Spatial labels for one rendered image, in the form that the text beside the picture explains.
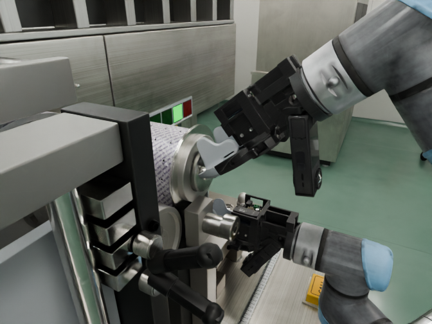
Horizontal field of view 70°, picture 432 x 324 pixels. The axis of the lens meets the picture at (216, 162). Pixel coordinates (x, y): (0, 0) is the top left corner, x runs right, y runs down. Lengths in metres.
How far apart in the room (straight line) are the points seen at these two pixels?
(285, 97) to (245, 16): 4.91
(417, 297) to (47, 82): 2.19
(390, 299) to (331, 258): 1.63
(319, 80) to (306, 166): 0.11
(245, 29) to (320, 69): 4.95
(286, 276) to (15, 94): 0.71
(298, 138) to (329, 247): 0.23
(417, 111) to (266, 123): 0.15
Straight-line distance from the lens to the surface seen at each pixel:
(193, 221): 0.50
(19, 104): 0.25
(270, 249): 0.60
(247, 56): 5.30
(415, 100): 0.35
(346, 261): 0.56
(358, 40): 0.35
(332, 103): 0.36
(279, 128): 0.40
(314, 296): 0.77
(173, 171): 0.46
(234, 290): 0.78
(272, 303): 0.77
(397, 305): 2.17
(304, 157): 0.40
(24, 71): 0.25
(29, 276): 0.19
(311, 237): 0.56
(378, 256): 0.56
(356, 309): 0.61
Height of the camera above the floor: 1.49
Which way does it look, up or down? 26 degrees down
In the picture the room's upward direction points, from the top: straight up
